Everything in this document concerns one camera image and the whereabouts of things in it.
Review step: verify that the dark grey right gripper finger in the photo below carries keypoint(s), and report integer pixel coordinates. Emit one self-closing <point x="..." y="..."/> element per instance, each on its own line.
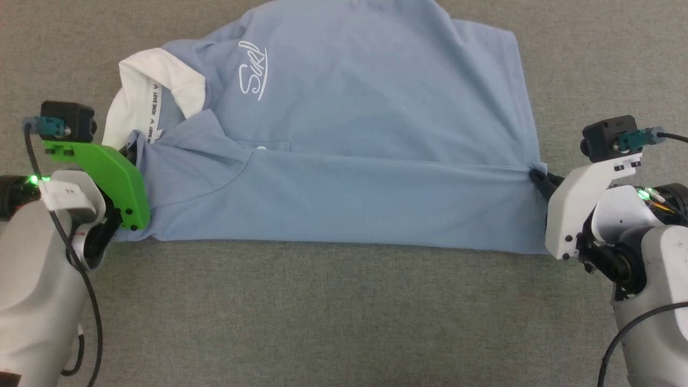
<point x="547" y="184"/>

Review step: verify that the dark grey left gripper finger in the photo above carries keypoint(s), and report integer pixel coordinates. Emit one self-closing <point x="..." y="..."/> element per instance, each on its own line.
<point x="129" y="153"/>

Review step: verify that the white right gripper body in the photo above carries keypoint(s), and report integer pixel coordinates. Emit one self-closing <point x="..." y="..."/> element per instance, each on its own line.
<point x="572" y="207"/>

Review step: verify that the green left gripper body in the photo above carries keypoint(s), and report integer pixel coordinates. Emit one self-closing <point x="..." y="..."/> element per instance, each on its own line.
<point x="115" y="180"/>

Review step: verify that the light blue polo shirt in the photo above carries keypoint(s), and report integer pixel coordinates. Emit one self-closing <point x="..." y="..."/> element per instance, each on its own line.
<point x="349" y="134"/>

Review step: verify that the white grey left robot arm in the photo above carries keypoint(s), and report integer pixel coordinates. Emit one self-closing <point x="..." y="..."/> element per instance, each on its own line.
<point x="32" y="269"/>

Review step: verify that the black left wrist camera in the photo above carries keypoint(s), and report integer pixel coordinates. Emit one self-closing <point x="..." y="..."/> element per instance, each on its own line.
<point x="67" y="121"/>

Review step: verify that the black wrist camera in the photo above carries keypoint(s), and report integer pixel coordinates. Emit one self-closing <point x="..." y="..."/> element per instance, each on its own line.
<point x="604" y="137"/>
<point x="67" y="121"/>

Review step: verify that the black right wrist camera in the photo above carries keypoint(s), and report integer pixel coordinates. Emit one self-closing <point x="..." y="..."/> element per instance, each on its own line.
<point x="604" y="137"/>

